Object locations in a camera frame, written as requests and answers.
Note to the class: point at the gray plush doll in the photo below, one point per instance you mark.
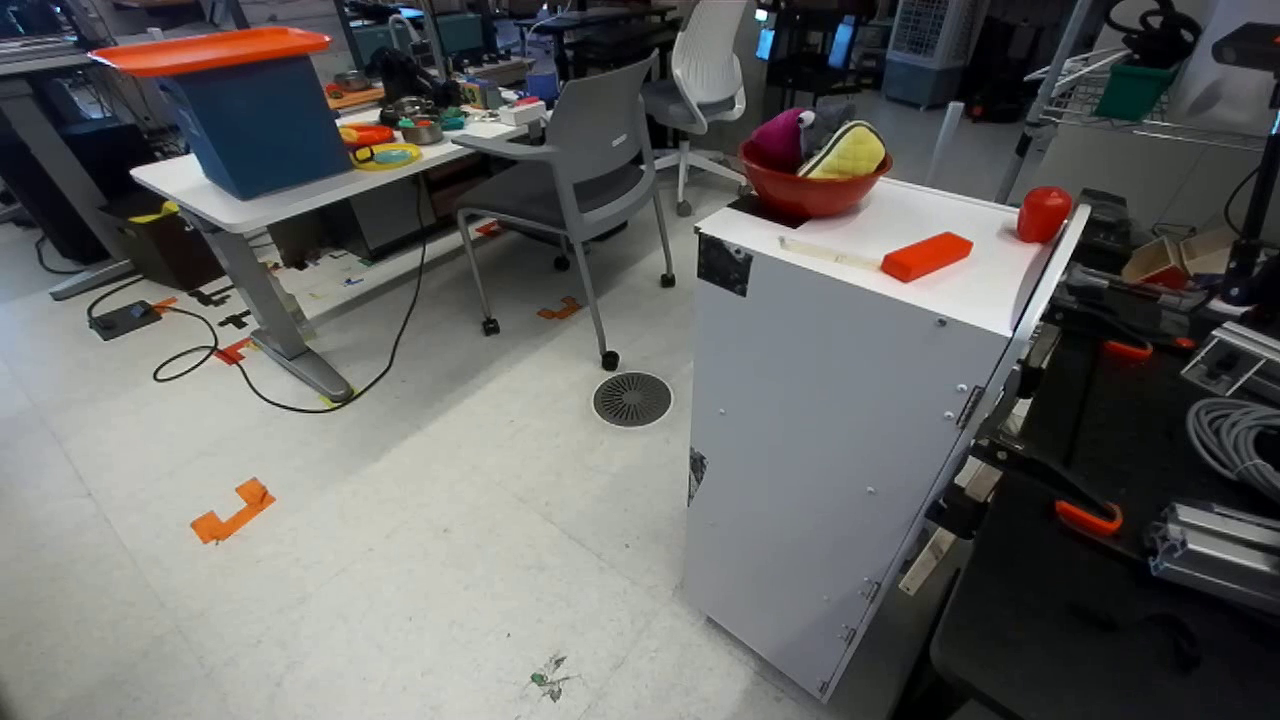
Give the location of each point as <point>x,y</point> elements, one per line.
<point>821,125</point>

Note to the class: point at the red bowl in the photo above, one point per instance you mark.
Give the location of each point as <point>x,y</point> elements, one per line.
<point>814,198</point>

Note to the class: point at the round gray floor cover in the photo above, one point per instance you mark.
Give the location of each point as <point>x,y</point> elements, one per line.
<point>634,396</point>

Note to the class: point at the small orange floor tape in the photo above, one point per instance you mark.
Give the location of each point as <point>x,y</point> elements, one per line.
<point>562,310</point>

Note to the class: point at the white cabinet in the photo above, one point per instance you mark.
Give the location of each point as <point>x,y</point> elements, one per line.
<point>824,440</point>

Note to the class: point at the gray office chair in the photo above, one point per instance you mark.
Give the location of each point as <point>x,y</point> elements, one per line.
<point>600,133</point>

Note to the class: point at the magenta plush toy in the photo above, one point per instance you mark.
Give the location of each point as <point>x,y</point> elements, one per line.
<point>775,143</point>

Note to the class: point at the yellow brown-striped plush toy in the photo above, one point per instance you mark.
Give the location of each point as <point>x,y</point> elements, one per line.
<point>855,153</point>

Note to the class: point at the white office chair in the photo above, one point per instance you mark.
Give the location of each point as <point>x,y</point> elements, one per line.
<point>705,65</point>

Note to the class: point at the orange rectangular block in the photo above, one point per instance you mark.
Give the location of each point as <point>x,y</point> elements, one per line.
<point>925,258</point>

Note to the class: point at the yellow green toy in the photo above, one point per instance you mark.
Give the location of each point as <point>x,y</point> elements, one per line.
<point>394,153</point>

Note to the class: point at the orange toy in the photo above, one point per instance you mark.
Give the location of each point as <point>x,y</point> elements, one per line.
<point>364,133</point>

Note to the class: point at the white desk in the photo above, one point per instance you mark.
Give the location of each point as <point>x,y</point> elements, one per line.
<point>254,201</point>

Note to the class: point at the blue storage bin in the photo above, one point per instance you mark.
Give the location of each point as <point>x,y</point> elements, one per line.
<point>263,125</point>

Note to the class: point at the black power adapter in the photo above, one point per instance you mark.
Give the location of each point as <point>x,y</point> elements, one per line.
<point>125,323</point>

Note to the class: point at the orange bin lid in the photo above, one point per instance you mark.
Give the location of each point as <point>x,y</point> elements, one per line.
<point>212,48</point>

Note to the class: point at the green box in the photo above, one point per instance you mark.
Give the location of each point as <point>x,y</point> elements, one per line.
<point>1138,91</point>

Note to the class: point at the silver metal box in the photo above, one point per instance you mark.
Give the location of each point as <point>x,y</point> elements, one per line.
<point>1234,361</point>

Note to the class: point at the silver aluminium extrusion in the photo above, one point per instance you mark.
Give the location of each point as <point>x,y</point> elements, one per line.
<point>1215,555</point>

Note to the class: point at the dark gray desk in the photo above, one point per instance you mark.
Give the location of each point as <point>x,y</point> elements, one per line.
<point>53,147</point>

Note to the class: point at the black stand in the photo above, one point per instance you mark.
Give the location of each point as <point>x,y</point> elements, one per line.
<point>1255,175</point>

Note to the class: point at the orange bracket-shaped floor tape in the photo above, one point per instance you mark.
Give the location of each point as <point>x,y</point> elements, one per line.
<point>212,527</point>

